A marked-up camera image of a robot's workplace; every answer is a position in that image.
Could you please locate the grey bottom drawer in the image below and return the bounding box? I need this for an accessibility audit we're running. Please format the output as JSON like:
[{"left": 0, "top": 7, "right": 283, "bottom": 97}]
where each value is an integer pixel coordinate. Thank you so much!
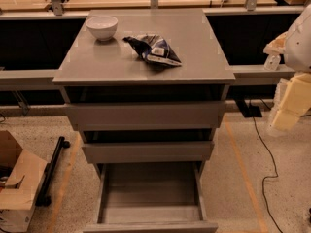
[{"left": 84, "top": 162, "right": 218, "bottom": 233}]

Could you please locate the grey drawer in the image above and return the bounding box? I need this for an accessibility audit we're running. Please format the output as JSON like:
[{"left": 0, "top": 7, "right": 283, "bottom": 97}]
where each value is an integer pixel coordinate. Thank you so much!
[
  {"left": 83, "top": 141, "right": 214, "bottom": 163},
  {"left": 65, "top": 102, "right": 225, "bottom": 131},
  {"left": 84, "top": 162, "right": 218, "bottom": 233}
]

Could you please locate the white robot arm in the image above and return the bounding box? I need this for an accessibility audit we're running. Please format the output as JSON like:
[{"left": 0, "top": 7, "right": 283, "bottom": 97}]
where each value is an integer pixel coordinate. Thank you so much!
[{"left": 263, "top": 5, "right": 311, "bottom": 136}]

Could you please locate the grey top drawer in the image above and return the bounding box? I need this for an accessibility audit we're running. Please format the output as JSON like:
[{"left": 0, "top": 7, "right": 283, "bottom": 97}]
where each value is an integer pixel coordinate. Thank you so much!
[{"left": 65, "top": 102, "right": 225, "bottom": 131}]

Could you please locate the grey drawer cabinet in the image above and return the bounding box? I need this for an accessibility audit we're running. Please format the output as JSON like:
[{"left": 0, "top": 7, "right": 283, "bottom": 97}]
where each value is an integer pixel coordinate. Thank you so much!
[{"left": 53, "top": 9, "right": 235, "bottom": 167}]

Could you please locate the grey middle drawer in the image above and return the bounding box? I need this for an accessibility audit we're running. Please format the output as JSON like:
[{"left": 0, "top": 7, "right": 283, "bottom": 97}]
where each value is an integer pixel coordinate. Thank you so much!
[{"left": 83, "top": 141, "right": 214, "bottom": 163}]

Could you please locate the clear sanitizer bottle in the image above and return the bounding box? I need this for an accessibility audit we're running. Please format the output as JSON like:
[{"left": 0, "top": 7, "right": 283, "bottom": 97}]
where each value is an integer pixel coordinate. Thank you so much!
[{"left": 263, "top": 54, "right": 281, "bottom": 71}]

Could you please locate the black power box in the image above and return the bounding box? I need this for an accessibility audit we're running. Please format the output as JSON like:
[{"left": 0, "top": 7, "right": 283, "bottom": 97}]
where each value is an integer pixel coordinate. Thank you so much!
[{"left": 235, "top": 100, "right": 262, "bottom": 118}]

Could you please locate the blue chip bag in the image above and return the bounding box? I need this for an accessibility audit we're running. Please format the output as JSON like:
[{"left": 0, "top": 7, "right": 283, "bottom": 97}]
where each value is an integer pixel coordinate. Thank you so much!
[{"left": 123, "top": 34, "right": 182, "bottom": 67}]

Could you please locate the white ceramic bowl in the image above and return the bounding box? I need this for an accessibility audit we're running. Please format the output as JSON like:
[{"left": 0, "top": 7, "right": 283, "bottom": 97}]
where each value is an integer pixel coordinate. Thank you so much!
[{"left": 86, "top": 16, "right": 118, "bottom": 41}]

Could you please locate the black metal bar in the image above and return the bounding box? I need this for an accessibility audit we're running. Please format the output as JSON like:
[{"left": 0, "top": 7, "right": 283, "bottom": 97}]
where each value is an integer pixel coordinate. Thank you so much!
[{"left": 35, "top": 136, "right": 70, "bottom": 207}]

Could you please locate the cardboard box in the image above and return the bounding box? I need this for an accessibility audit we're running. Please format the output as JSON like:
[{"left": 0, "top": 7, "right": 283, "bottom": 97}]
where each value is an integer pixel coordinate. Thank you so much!
[{"left": 0, "top": 130, "right": 47, "bottom": 233}]

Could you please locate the black floor cable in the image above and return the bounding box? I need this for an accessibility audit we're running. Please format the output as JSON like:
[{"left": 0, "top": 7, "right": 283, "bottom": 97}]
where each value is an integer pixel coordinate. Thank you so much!
[{"left": 248, "top": 99, "right": 285, "bottom": 233}]

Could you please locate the grey metal rail frame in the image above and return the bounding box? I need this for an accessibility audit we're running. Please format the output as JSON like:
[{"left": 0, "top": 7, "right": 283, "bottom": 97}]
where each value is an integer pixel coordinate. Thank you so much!
[{"left": 0, "top": 6, "right": 305, "bottom": 91}]

